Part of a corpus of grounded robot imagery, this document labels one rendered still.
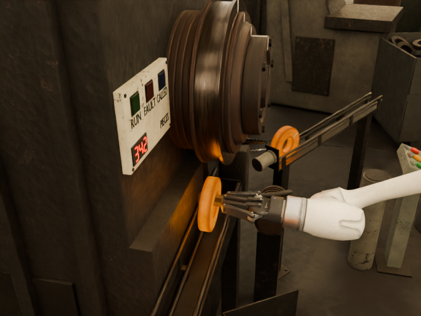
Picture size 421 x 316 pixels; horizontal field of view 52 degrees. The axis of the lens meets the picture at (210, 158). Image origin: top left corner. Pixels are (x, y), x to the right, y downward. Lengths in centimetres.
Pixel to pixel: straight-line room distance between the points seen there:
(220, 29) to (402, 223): 146
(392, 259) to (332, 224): 124
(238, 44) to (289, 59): 290
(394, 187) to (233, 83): 53
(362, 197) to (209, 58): 60
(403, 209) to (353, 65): 197
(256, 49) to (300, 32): 282
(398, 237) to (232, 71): 145
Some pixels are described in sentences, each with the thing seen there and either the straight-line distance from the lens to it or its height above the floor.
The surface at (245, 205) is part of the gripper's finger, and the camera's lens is 117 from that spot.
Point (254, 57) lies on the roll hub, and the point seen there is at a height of 122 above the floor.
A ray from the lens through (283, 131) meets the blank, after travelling 179.
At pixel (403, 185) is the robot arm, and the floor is 90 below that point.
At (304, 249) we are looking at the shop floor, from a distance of 239.
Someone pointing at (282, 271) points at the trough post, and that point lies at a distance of 223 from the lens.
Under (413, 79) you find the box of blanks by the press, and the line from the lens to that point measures 330.
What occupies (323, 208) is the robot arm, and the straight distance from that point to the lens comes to 115.
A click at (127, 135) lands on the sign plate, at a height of 115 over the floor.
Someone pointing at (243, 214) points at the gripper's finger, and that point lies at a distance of 115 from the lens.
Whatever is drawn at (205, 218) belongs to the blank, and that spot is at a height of 83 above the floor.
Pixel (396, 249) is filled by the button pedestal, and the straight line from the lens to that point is 233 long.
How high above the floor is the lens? 151
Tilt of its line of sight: 28 degrees down
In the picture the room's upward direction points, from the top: 1 degrees counter-clockwise
